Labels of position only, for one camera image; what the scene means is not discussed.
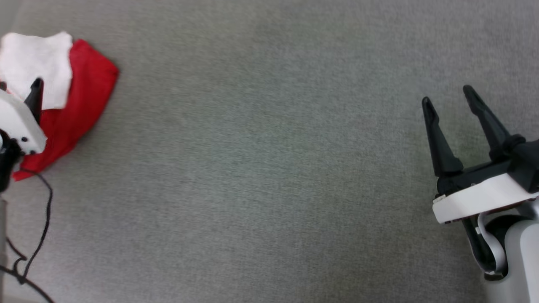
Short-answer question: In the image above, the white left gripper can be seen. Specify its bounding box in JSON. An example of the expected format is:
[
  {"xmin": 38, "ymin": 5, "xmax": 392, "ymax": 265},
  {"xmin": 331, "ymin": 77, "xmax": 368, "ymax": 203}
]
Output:
[{"xmin": 0, "ymin": 77, "xmax": 47, "ymax": 155}]

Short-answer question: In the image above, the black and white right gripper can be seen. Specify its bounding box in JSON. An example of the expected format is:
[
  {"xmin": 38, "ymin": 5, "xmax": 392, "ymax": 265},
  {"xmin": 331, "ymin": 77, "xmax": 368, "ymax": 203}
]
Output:
[{"xmin": 422, "ymin": 85, "xmax": 539, "ymax": 224}]

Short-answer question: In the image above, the red and white garment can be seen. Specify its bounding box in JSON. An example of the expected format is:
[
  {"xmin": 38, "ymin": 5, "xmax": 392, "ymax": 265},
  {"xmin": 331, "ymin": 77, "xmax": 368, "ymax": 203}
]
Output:
[{"xmin": 0, "ymin": 31, "xmax": 120, "ymax": 182}]

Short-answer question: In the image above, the white flat right arm cable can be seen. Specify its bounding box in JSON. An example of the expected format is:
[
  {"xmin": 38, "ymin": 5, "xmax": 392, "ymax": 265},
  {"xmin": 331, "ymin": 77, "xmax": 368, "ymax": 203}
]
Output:
[{"xmin": 475, "ymin": 212, "xmax": 509, "ymax": 275}]

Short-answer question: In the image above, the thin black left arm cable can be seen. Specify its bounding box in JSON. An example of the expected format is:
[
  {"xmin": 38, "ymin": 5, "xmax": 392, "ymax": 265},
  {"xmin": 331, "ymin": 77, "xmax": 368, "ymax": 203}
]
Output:
[{"xmin": 0, "ymin": 168, "xmax": 54, "ymax": 303}]

